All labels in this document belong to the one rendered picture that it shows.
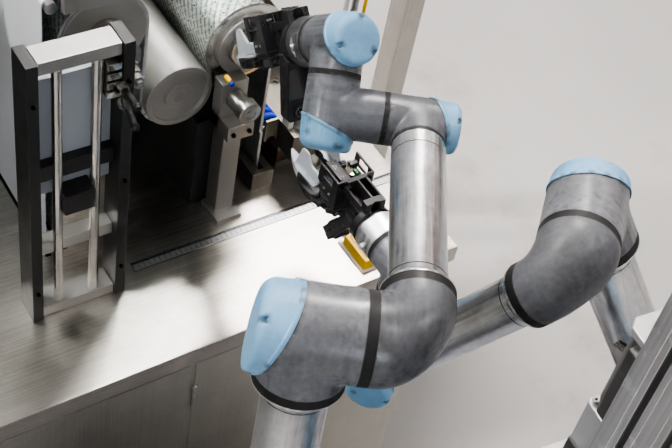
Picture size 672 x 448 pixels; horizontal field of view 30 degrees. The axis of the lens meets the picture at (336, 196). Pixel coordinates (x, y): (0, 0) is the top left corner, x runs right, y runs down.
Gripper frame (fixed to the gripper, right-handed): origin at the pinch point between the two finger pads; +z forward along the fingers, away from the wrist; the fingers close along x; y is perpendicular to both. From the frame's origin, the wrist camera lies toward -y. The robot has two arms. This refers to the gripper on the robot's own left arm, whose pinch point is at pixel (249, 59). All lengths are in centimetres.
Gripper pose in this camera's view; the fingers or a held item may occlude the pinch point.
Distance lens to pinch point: 202.4
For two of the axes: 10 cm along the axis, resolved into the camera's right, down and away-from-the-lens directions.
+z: -5.0, -0.7, 8.6
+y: -2.2, -9.5, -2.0
